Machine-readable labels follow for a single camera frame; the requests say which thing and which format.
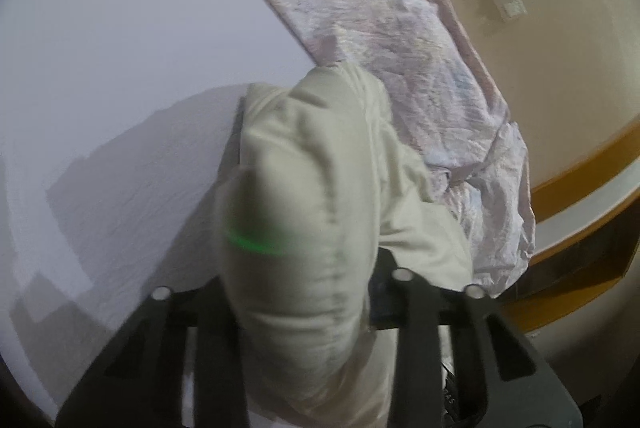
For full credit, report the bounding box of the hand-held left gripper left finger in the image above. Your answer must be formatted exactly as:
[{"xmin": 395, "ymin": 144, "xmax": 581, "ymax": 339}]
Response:
[{"xmin": 54, "ymin": 281, "xmax": 251, "ymax": 428}]

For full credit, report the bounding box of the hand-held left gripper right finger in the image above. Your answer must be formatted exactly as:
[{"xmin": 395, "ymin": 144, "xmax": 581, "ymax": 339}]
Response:
[{"xmin": 369, "ymin": 248, "xmax": 586, "ymax": 428}]

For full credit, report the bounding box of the pale grey puffer jacket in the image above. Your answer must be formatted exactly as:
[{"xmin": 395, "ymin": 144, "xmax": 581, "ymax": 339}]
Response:
[{"xmin": 214, "ymin": 63, "xmax": 476, "ymax": 428}]

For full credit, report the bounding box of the bed with lavender sheet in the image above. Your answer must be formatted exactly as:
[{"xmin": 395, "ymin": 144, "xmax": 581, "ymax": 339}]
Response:
[{"xmin": 0, "ymin": 0, "xmax": 321, "ymax": 414}]

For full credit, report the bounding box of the floral pink quilt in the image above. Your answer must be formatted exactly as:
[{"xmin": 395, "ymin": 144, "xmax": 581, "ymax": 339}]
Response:
[{"xmin": 240, "ymin": 0, "xmax": 537, "ymax": 300}]

